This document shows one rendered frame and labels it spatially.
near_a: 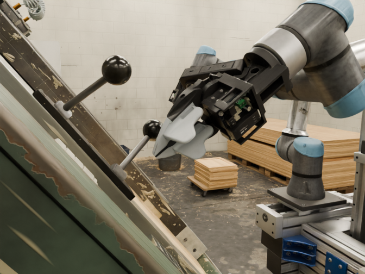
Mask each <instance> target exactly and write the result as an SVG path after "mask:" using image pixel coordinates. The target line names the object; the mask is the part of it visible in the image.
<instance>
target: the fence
mask: <svg viewBox="0 0 365 274"><path fill-rule="evenodd" d="M0 83H1V84H2V85H3V86H4V87H5V88H6V89H7V90H8V91H9V92H10V93H11V94H12V96H13V97H14V98H15V99H16V100H17V101H18V102H19V103H20V104H21V105H22V106H23V107H24V108H25V110H26V111H27V112H28V113H30V114H31V116H32V117H33V118H34V119H35V120H36V121H37V122H38V123H39V124H40V125H41V126H42V127H43V128H44V129H45V131H46V132H47V133H48V134H49V135H50V136H51V137H52V138H53V139H57V138H58V139H60V140H61V141H62V142H63V143H64V144H65V146H66V148H68V149H69V150H70V151H71V152H72V153H73V154H74V155H75V157H77V158H78V159H79V160H80V161H81V162H82V163H83V166H85V167H86V168H87V169H88V170H89V171H90V172H91V173H92V174H93V175H94V177H95V179H96V180H97V185H98V186H99V187H100V188H101V189H102V190H103V191H104V192H105V193H106V194H107V195H108V196H109V197H110V199H111V200H112V201H113V202H114V203H115V204H116V205H117V206H118V207H119V208H120V209H121V211H122V212H124V213H125V214H126V216H127V217H128V218H130V219H131V221H132V222H133V223H134V224H135V225H136V226H137V227H138V228H139V229H140V230H141V231H142V233H143V234H144V235H145V236H146V237H147V236H149V235H150V234H151V235H152V236H153V237H154V238H155V239H156V240H157V241H158V242H159V243H160V244H161V245H162V246H163V247H164V248H165V249H166V250H167V252H168V253H169V254H170V255H171V256H172V257H173V258H174V259H175V260H176V261H177V262H178V264H179V266H180V268H181V269H182V271H183V273H184V274H201V273H200V272H199V271H198V270H197V269H196V268H195V267H194V265H193V264H192V263H191V262H190V261H189V260H188V259H187V258H186V257H185V256H184V255H183V254H182V252H181V251H180V250H179V249H178V248H177V247H176V246H175V244H174V243H172V242H171V241H170V239H169V238H168V237H167V236H166V235H165V234H164V233H163V231H162V230H161V229H160V228H159V227H158V226H157V225H156V224H155V223H154V222H153V221H152V220H151V218H150V217H149V216H148V215H147V214H146V213H145V212H144V211H143V210H142V209H141V208H140V207H139V205H138V204H137V203H136V202H135V201H134V200H131V201H130V200H129V199H128V198H127V196H126V195H125V194H124V193H123V192H121V190H120V189H119V188H118V187H117V186H116V185H115V184H114V183H113V181H112V180H111V179H110V178H109V177H108V176H107V175H106V174H105V173H104V172H103V171H102V170H101V169H100V167H99V166H98V165H97V164H96V163H95V162H94V161H93V160H92V159H91V158H90V157H89V156H88V155H87V153H86V152H85V151H84V150H83V149H82V148H81V147H80V146H79V145H78V144H77V143H76V142H75V141H74V140H73V138H72V137H71V136H70V135H69V134H68V133H67V132H66V131H65V130H64V129H63V128H62V126H61V125H60V124H59V123H58V122H57V121H56V120H55V119H54V117H53V116H52V115H51V114H50V113H49V112H48V111H47V110H46V109H45V108H44V107H43V106H42V105H41V104H40V102H39V101H38V100H37V99H36V98H35V97H34V96H33V94H32V93H34V91H33V90H32V89H31V88H30V87H29V86H28V84H27V83H26V82H25V81H24V80H23V79H22V78H21V77H20V76H19V75H18V74H17V73H16V71H15V70H14V69H13V68H12V67H11V66H10V65H9V64H8V63H7V62H6V61H5V60H4V58H3V57H2V56H1V55H0Z"/></svg>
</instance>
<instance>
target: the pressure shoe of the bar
mask: <svg viewBox="0 0 365 274"><path fill-rule="evenodd" d="M144 203H145V204H146V205H147V206H148V207H149V208H150V209H151V211H152V212H153V213H154V214H155V215H156V216H157V217H158V218H160V217H161V216H162V214H161V213H160V212H159V211H158V210H157V209H156V208H155V207H154V205H153V204H152V203H151V202H150V201H149V199H148V198H146V199H145V200H144Z"/></svg>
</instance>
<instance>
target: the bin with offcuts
mask: <svg viewBox="0 0 365 274"><path fill-rule="evenodd" d="M158 162H159V168H160V169H161V170H164V171H175V170H178V169H180V168H181V154H175V155H173V156H170V157H167V158H160V159H158Z"/></svg>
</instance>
